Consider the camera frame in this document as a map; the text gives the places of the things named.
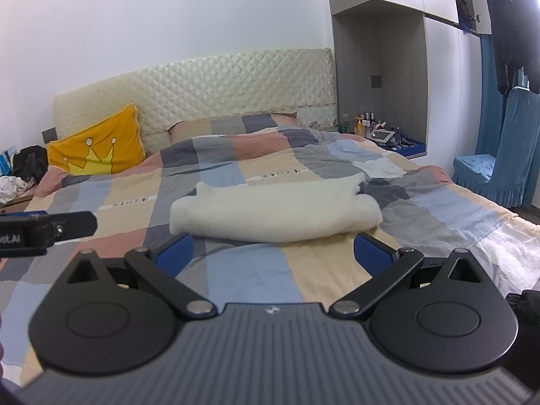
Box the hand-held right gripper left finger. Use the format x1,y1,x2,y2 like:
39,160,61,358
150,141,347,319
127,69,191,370
55,232,219,319

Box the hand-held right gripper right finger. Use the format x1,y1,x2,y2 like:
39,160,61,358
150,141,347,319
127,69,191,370
329,232,486,318

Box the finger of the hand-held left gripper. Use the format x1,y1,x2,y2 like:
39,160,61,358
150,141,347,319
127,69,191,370
48,211,99,244

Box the cream sweater with blue stripes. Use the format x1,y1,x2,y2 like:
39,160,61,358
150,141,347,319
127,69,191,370
169,172,384,244

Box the white crumpled clothes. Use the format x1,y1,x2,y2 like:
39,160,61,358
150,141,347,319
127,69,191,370
0,174,37,204

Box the black clothes pile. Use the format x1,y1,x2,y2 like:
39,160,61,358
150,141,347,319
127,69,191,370
12,145,48,179

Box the brown cardboard box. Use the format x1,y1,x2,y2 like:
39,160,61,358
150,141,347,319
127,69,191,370
0,193,39,214

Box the blue plastic packet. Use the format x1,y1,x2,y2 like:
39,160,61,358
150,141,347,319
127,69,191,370
0,147,18,176

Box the checkered patchwork quilt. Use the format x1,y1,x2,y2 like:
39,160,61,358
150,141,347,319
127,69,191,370
0,129,540,389

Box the white cloth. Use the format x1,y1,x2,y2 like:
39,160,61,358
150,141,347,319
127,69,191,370
352,158,406,179

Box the yellow crown pillow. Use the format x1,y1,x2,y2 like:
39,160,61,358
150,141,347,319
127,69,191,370
47,103,146,176

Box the blue tray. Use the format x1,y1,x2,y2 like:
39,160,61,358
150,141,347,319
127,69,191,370
396,134,428,155

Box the white framed tablet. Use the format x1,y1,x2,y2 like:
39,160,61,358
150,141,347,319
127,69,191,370
366,129,398,144

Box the checkered pillow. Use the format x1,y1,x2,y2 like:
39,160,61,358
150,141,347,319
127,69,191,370
168,112,298,145

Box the floral cream pillow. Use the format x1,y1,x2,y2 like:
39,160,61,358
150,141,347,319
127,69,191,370
297,107,339,133

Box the blue covered chair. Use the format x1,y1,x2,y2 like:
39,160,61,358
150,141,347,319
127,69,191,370
453,86,540,208

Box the black bag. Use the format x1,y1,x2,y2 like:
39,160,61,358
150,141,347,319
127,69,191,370
505,289,540,340

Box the cream quilted headboard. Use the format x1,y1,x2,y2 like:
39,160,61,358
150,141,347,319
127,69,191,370
53,47,338,153

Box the blue curtain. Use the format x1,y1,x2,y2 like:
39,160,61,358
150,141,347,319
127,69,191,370
476,33,508,158

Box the grey white wall cabinet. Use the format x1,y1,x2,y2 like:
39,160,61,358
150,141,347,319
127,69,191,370
324,0,482,162

